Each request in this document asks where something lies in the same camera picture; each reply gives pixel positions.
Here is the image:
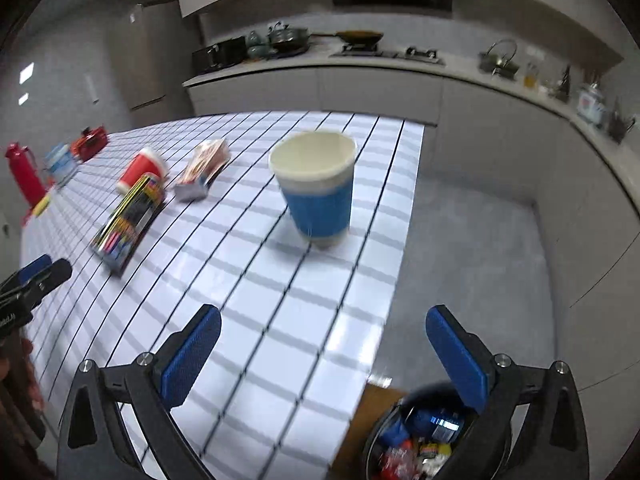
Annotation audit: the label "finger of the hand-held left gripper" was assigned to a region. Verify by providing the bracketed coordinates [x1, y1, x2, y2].
[0, 254, 55, 291]
[22, 259, 74, 308]

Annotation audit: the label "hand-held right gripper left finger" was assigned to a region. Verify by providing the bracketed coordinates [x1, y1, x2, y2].
[56, 304, 222, 480]

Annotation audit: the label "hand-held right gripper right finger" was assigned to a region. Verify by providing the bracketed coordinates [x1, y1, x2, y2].
[425, 305, 591, 480]

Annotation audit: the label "blue soda can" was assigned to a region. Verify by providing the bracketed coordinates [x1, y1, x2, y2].
[412, 407, 466, 443]

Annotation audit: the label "black round bin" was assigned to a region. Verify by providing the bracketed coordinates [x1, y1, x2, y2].
[361, 381, 516, 480]

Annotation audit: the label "clear plastic bag red contents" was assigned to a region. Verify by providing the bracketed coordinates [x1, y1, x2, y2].
[377, 442, 421, 480]

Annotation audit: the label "blue paper cup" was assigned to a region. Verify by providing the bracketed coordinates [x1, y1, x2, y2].
[268, 130, 358, 250]

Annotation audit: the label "person's left forearm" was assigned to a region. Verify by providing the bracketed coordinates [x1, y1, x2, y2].
[0, 337, 48, 480]

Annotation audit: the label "green drink can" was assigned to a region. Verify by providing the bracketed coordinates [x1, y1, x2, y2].
[91, 172, 165, 276]

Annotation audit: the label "white checked tablecloth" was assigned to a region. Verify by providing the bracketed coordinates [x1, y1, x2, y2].
[20, 111, 426, 480]

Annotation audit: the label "red thermos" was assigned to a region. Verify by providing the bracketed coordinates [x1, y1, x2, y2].
[5, 142, 51, 208]

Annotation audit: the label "white plastic jar blue lid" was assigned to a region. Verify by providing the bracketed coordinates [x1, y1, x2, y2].
[44, 143, 80, 186]

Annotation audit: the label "brown cardboard sheet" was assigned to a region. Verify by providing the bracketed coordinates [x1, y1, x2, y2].
[327, 382, 408, 480]

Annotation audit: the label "red radio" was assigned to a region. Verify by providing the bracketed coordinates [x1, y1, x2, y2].
[70, 125, 109, 162]

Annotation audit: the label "red paper cup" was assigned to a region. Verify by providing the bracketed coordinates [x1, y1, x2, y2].
[116, 147, 170, 195]

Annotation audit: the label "small food box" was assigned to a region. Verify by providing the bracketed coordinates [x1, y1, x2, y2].
[174, 139, 232, 202]

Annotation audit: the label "grey refrigerator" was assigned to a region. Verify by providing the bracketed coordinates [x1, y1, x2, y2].
[107, 0, 193, 113]

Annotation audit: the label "black toaster oven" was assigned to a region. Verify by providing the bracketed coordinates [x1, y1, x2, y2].
[192, 37, 247, 73]

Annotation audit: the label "grey kitchen counter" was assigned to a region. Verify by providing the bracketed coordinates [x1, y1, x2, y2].
[181, 50, 640, 411]

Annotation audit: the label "utensil holder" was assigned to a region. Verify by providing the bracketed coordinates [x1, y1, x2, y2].
[607, 105, 637, 145]

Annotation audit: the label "metal kettle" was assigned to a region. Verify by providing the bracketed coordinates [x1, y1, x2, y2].
[479, 39, 519, 81]

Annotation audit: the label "teal ceramic vase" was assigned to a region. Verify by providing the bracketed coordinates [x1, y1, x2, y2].
[246, 30, 273, 60]

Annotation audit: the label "gas stove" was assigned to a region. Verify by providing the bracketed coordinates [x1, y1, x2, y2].
[330, 42, 447, 67]

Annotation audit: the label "lidded cooking pot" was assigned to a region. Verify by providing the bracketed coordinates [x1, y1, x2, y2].
[267, 22, 311, 55]

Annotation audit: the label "long upper cabinet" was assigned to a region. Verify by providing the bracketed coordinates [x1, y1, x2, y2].
[452, 0, 626, 63]

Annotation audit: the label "wok with handle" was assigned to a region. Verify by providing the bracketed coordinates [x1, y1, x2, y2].
[310, 30, 385, 47]

